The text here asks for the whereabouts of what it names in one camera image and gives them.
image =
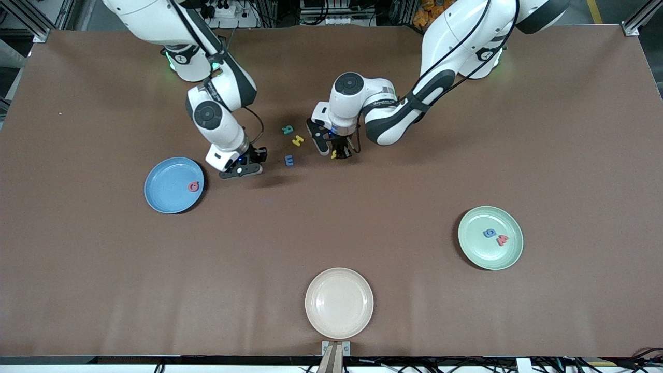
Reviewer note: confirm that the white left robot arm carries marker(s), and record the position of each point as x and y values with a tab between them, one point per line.
357	98

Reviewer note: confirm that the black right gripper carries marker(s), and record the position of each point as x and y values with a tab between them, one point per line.
256	154

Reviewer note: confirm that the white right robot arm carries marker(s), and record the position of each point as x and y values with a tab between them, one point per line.
217	124

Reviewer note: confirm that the blue foam letter m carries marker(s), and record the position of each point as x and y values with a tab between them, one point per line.
289	161

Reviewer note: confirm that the yellow foam letter H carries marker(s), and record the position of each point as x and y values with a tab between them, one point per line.
298	140

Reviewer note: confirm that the green plate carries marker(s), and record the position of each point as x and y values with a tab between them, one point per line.
484	256

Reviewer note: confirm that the metal table edge bracket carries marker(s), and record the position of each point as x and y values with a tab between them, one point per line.
335	357

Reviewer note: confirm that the blue foam letter g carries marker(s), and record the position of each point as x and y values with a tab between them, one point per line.
489	233

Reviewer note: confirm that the red foam letter Q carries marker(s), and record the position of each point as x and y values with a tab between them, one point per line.
193	186

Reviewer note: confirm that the white electronics box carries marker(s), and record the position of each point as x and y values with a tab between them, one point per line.
326	19

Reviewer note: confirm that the beige plate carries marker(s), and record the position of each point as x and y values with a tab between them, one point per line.
339	303

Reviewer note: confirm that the red foam letter w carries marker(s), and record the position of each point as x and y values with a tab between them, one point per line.
502	240

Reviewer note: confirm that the aluminium frame post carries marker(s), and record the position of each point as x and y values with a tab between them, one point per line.
633	27
39	35

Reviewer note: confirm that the blue plate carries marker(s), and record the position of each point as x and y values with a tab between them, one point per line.
168	189

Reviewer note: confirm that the white power strip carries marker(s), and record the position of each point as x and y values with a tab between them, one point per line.
233	13

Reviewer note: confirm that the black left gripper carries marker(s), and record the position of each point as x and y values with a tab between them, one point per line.
342	144

